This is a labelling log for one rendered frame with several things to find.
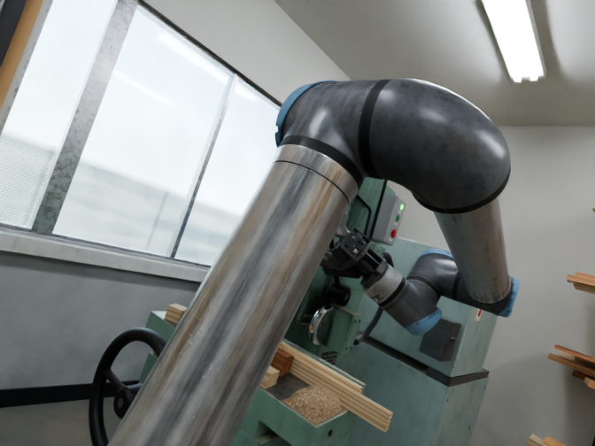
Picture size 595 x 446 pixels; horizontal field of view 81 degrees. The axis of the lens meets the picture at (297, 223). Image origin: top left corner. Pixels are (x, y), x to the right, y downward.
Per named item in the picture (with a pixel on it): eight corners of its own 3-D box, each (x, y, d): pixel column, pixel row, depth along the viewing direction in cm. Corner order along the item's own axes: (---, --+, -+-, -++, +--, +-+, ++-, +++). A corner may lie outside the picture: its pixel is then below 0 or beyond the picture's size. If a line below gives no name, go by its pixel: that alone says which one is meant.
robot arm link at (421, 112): (522, 42, 31) (525, 283, 82) (392, 54, 39) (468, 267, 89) (480, 149, 28) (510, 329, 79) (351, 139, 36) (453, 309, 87)
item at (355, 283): (337, 282, 109) (352, 236, 110) (350, 284, 116) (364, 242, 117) (362, 291, 104) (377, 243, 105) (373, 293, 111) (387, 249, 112)
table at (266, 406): (112, 330, 95) (119, 309, 95) (197, 328, 119) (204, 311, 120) (279, 477, 59) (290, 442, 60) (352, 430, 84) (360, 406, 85)
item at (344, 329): (315, 341, 106) (328, 303, 107) (326, 340, 112) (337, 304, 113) (342, 355, 101) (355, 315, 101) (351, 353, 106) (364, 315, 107)
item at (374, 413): (208, 322, 110) (212, 310, 110) (213, 322, 112) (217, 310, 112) (384, 433, 75) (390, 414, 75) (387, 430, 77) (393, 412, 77)
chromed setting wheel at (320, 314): (301, 343, 100) (314, 302, 100) (321, 341, 110) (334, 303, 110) (309, 348, 98) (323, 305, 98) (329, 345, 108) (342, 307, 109)
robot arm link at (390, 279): (387, 281, 89) (369, 309, 84) (373, 268, 90) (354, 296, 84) (407, 270, 82) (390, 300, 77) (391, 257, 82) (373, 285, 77)
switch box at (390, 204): (367, 236, 118) (382, 192, 119) (377, 242, 126) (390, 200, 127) (383, 242, 114) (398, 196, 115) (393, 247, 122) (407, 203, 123)
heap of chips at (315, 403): (281, 400, 74) (286, 383, 74) (313, 389, 85) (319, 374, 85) (315, 425, 69) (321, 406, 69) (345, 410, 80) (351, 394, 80)
